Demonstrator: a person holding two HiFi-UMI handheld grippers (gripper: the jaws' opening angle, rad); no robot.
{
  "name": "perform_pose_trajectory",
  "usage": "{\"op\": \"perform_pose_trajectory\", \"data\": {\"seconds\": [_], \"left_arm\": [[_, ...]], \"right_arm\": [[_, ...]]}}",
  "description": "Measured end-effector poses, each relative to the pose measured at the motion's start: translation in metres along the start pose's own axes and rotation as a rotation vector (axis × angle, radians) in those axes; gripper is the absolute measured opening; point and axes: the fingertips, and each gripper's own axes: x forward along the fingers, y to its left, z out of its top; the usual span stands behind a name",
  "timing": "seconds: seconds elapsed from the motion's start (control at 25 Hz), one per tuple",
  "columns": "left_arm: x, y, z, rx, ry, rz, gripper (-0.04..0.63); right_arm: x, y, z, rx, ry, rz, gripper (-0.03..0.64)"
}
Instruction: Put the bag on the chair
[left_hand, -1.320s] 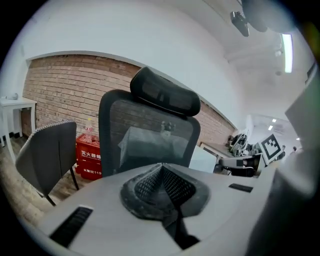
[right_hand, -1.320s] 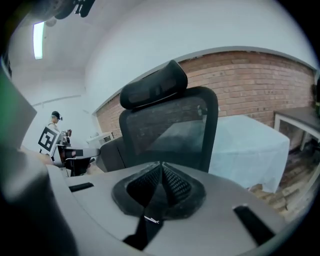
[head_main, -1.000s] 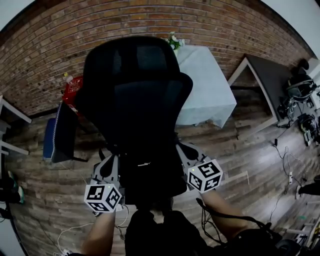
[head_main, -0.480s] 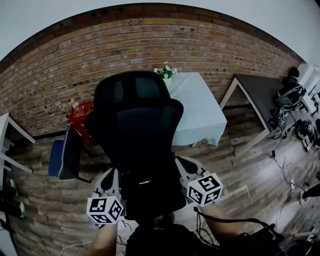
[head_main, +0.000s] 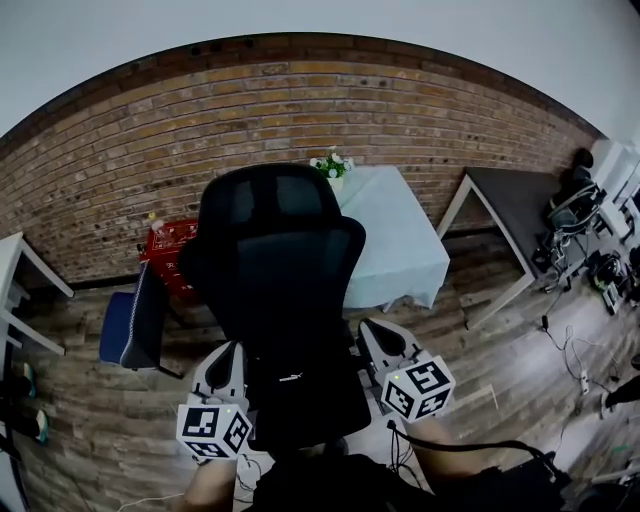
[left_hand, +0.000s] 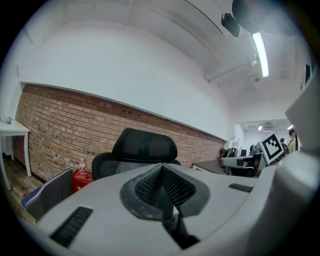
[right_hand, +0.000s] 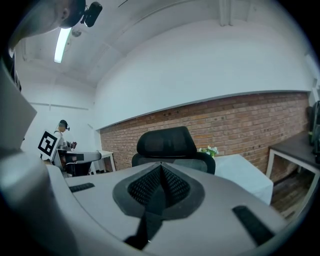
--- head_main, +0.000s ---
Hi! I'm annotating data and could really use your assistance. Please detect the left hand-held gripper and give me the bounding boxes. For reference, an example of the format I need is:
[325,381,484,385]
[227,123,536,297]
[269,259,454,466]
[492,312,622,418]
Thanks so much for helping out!
[175,341,253,463]

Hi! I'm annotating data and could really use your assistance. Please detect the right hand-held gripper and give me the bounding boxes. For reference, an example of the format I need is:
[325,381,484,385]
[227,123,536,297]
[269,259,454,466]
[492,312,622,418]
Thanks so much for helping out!
[356,319,458,424]

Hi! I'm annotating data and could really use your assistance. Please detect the black mesh office chair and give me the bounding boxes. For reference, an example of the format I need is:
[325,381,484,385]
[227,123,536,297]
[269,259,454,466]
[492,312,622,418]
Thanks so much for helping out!
[177,162,374,454]

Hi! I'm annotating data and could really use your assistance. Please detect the person's left forearm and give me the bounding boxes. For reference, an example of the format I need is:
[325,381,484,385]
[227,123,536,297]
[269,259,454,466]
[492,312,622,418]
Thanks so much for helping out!
[184,456,240,512]

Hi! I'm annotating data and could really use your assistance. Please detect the person's right forearm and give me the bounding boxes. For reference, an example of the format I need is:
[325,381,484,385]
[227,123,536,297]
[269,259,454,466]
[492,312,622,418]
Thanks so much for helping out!
[413,418,492,507]

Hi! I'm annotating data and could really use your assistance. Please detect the blue chair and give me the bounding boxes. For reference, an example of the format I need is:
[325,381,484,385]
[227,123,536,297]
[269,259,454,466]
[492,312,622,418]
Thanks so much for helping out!
[98,262,184,382]

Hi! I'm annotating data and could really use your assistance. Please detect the green black shell backpack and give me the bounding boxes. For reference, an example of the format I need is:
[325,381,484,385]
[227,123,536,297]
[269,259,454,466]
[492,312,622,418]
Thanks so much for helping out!
[588,251,627,317]

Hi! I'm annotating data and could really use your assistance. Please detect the table with pale blue cloth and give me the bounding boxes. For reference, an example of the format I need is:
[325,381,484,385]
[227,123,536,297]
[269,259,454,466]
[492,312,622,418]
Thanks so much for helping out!
[327,164,452,315]

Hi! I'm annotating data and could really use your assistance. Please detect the red fire extinguisher box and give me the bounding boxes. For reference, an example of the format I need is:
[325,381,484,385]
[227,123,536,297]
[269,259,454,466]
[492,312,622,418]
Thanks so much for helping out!
[137,218,202,302]

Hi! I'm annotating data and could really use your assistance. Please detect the person's black clothing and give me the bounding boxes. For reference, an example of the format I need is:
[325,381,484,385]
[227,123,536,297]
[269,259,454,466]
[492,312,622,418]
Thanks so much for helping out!
[252,451,572,512]

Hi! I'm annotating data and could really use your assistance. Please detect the teal slipper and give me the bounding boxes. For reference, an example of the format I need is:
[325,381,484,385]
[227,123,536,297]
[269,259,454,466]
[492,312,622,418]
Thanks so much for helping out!
[33,408,52,447]
[21,361,38,400]

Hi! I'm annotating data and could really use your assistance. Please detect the white flowers in pot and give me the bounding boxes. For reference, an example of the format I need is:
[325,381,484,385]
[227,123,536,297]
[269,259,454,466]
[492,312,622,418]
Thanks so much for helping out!
[308,145,356,190]

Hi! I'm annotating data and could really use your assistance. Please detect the dark desk with white legs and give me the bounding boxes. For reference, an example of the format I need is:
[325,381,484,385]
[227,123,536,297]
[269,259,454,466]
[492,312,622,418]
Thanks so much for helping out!
[436,165,567,332]

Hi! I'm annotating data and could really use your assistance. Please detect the black harness rig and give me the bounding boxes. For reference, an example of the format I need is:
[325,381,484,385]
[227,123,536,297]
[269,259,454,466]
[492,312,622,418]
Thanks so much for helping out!
[543,148,607,262]

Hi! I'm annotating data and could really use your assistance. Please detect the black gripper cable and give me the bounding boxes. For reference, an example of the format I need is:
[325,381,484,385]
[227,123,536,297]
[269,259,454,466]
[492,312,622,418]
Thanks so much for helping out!
[386,418,557,467]

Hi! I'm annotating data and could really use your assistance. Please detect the black floor cable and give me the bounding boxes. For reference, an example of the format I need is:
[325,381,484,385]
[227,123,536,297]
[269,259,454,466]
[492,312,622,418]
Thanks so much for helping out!
[538,278,640,402]

